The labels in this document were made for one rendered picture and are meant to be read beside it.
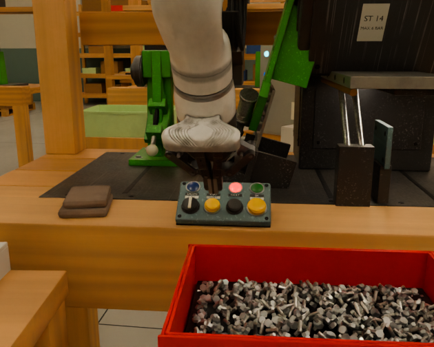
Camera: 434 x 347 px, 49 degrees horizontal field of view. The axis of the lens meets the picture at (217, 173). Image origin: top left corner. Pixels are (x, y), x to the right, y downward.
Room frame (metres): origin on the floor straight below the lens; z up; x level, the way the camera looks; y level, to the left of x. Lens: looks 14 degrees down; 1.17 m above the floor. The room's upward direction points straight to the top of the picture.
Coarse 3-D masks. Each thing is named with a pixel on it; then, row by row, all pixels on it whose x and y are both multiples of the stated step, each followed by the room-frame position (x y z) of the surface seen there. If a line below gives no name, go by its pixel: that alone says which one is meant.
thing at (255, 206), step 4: (252, 200) 0.71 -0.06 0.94; (256, 200) 0.71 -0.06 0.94; (260, 200) 0.71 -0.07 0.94; (248, 204) 0.71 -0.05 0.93; (252, 204) 0.70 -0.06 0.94; (256, 204) 0.70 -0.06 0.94; (260, 204) 0.70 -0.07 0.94; (264, 204) 0.70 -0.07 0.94; (248, 208) 0.70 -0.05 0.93; (252, 208) 0.70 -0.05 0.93; (256, 208) 0.70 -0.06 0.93; (260, 208) 0.70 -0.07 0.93; (264, 208) 0.70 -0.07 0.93; (252, 212) 0.70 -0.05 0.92; (256, 212) 0.69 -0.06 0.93; (260, 212) 0.69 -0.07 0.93
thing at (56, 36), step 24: (48, 0) 1.34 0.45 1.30; (72, 0) 1.39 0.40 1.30; (48, 24) 1.34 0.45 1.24; (72, 24) 1.38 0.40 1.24; (48, 48) 1.34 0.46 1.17; (72, 48) 1.37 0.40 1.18; (48, 72) 1.34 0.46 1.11; (72, 72) 1.35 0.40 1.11; (48, 96) 1.34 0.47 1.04; (72, 96) 1.34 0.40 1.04; (48, 120) 1.34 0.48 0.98; (72, 120) 1.33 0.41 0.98; (48, 144) 1.34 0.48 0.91; (72, 144) 1.33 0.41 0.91
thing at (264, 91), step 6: (264, 84) 0.91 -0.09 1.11; (270, 84) 0.91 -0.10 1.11; (264, 90) 0.90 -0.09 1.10; (258, 96) 0.89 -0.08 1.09; (264, 96) 0.89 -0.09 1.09; (258, 102) 0.90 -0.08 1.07; (264, 102) 0.89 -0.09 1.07; (258, 108) 0.91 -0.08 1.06; (264, 108) 0.91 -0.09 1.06; (252, 114) 0.95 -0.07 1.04; (258, 114) 0.92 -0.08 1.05; (252, 120) 0.93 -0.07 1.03; (258, 120) 0.93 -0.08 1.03; (252, 126) 0.94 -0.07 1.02
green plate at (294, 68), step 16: (288, 0) 0.91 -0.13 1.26; (288, 16) 0.91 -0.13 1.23; (288, 32) 0.92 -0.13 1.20; (272, 48) 1.00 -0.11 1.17; (288, 48) 0.92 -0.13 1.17; (272, 64) 0.91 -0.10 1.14; (288, 64) 0.92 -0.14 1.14; (304, 64) 0.92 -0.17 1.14; (288, 80) 0.92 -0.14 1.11; (304, 80) 0.92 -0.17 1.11
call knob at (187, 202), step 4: (184, 200) 0.72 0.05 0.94; (188, 200) 0.71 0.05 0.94; (192, 200) 0.71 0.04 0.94; (196, 200) 0.72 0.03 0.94; (184, 204) 0.71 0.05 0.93; (188, 204) 0.71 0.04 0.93; (192, 204) 0.71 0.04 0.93; (196, 204) 0.71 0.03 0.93; (184, 208) 0.71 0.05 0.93; (188, 208) 0.70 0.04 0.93; (192, 208) 0.70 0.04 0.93; (196, 208) 0.71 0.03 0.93
